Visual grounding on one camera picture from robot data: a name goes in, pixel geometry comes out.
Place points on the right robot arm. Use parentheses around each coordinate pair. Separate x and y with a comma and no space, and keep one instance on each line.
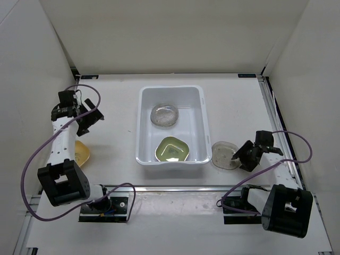
(284,208)

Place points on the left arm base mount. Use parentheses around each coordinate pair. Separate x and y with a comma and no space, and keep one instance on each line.
(113,209)

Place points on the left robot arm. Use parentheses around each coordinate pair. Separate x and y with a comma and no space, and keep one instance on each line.
(62,178)

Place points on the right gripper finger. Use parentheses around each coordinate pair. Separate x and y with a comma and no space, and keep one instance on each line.
(274,150)
(249,156)

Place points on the white plastic bin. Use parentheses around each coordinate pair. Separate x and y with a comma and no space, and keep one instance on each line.
(172,128)

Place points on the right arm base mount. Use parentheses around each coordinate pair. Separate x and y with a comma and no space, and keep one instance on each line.
(238,210)

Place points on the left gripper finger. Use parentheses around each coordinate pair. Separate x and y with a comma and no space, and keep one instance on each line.
(87,121)
(90,104)

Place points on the clear plate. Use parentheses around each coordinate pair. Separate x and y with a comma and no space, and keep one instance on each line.
(164,115)
(222,154)

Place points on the yellow square plate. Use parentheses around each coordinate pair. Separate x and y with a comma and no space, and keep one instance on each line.
(82,153)

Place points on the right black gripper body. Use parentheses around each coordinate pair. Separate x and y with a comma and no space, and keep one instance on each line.
(255,145)

